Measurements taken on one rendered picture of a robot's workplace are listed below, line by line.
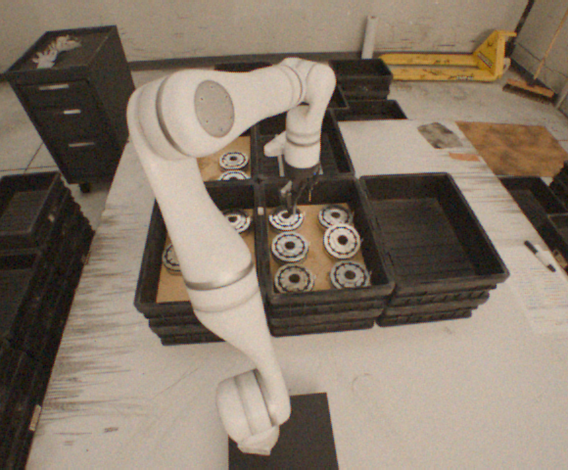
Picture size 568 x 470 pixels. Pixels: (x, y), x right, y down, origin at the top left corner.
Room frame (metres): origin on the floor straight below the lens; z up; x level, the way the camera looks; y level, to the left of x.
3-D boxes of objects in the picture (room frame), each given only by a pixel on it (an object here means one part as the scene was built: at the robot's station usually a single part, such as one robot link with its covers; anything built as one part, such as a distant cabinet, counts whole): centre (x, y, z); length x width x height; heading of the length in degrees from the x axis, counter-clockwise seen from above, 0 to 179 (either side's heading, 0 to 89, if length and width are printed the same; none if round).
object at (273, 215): (0.69, -0.01, 0.86); 0.10 x 0.10 x 0.01
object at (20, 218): (1.02, 1.20, 0.37); 0.40 x 0.30 x 0.45; 6
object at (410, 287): (0.62, -0.39, 0.92); 0.40 x 0.30 x 0.02; 6
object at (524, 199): (1.30, -1.38, 0.26); 0.40 x 0.30 x 0.23; 6
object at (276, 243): (0.58, -0.02, 0.86); 0.10 x 0.10 x 0.01
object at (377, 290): (0.59, -0.09, 0.92); 0.40 x 0.30 x 0.02; 6
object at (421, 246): (0.62, -0.39, 0.87); 0.40 x 0.30 x 0.11; 6
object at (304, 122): (0.60, -0.05, 1.27); 0.09 x 0.07 x 0.15; 60
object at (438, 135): (1.38, -0.73, 0.71); 0.22 x 0.19 x 0.01; 6
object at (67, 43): (2.08, 1.31, 0.88); 0.29 x 0.22 x 0.03; 6
